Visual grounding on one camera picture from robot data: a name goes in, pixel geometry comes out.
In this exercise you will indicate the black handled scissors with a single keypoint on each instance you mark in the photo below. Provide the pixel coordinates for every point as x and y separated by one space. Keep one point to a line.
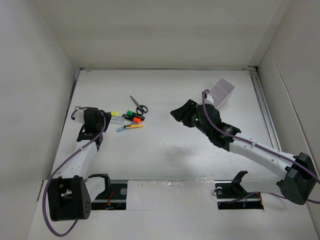
140 109

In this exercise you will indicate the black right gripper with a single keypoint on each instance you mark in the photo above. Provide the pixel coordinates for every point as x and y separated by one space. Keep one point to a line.
184 112

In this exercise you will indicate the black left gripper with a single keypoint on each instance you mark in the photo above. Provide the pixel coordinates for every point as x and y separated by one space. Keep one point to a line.
106 118

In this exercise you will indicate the orange cap black highlighter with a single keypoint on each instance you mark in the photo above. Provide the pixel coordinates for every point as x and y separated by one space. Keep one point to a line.
132 118

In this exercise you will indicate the white divided container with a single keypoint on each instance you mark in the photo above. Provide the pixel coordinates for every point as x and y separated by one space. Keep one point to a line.
221 92

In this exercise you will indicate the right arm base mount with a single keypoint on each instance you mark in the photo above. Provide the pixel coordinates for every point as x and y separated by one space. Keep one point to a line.
230 195

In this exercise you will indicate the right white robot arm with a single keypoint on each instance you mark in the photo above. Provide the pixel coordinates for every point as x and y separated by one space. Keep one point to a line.
295 175

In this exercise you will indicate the yellow utility knife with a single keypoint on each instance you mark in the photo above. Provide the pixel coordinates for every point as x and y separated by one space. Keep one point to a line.
132 126

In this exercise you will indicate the green cap black highlighter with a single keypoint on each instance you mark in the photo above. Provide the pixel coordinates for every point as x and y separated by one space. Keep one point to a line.
133 114

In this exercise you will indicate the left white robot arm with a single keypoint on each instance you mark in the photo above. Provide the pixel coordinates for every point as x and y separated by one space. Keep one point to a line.
72 190

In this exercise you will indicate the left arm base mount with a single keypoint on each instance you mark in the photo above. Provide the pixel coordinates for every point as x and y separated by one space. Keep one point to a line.
107 194

